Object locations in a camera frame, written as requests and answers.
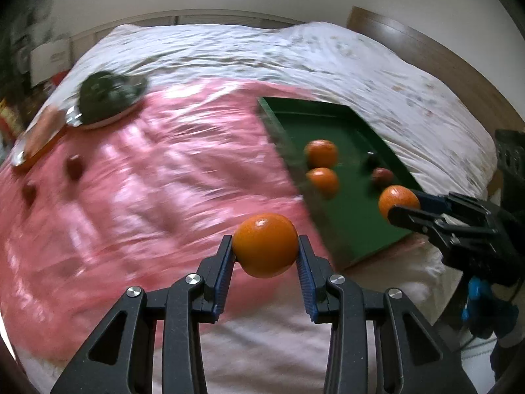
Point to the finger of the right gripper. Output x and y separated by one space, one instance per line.
447 203
432 225

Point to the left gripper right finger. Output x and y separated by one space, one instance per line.
380 342

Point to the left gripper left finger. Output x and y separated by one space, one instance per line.
118 355

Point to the small orange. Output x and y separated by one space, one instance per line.
265 245

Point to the dark plum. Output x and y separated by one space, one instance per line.
370 161

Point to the smooth orange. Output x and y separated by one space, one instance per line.
325 180

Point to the large orange with stem dimple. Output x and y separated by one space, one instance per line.
321 153

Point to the dark red apple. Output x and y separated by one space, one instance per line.
75 167

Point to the white floral bed quilt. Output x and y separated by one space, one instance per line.
429 129

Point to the green rectangular tray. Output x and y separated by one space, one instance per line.
350 224

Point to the pink plastic sheet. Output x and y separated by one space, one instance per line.
160 189

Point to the wooden headboard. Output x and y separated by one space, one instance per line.
480 97

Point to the white blue rimmed plate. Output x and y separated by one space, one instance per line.
73 116

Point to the orange rimmed plate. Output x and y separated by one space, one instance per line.
19 163

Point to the green leafy vegetable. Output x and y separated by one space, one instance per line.
106 93

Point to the carrot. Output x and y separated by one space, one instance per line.
50 121

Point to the white cardboard box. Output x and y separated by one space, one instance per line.
48 60

